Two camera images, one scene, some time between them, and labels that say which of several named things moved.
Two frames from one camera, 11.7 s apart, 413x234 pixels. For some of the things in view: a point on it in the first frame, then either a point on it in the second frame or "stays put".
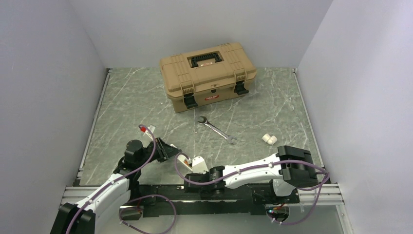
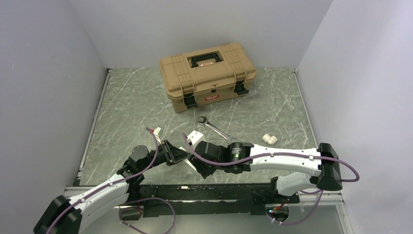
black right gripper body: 204,192 -> 205,168
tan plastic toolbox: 207,75 stays put
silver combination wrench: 216,130 stays put
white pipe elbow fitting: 271,140 stays put
